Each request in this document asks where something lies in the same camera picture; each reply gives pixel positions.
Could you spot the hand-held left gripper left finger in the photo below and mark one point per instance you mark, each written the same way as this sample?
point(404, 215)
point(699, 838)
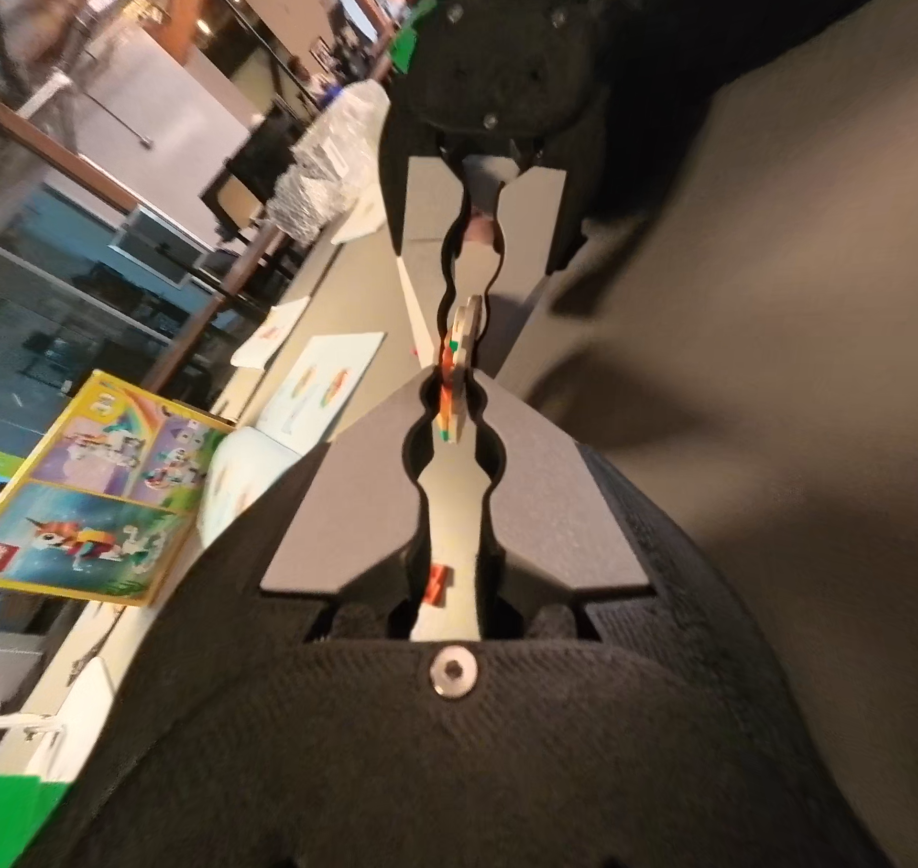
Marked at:
point(344, 517)

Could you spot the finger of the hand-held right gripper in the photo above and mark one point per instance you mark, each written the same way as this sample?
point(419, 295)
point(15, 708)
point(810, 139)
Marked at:
point(534, 230)
point(427, 223)

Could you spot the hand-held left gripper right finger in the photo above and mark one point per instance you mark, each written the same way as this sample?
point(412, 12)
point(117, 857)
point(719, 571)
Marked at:
point(559, 517)

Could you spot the round multicolour lego build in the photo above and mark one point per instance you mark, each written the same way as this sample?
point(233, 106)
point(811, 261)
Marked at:
point(459, 366)

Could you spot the person's right forearm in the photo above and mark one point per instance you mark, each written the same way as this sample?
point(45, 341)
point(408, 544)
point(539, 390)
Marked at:
point(717, 58)

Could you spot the red lego brick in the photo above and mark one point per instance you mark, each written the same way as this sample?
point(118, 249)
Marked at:
point(437, 585)

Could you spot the lego set box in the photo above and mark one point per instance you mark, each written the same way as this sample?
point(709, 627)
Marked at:
point(107, 488)

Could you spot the person's right hand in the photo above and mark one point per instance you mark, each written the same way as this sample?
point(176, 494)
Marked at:
point(482, 231)

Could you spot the white paper sheet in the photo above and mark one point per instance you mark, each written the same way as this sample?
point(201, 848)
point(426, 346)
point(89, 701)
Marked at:
point(362, 212)

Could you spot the crumpled clear plastic bags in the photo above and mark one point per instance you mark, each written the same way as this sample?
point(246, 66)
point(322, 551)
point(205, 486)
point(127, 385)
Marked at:
point(330, 158)

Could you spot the open instruction booklet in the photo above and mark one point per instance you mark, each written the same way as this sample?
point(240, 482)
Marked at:
point(315, 380)

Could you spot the black chair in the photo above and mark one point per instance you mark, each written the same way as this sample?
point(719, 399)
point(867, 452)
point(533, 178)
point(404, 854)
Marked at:
point(251, 165)

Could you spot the closed instruction booklet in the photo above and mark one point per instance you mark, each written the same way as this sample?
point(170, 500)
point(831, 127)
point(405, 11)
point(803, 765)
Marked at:
point(272, 330)

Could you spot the green divided plastic bin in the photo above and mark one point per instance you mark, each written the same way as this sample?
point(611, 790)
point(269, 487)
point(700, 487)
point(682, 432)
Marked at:
point(29, 825)

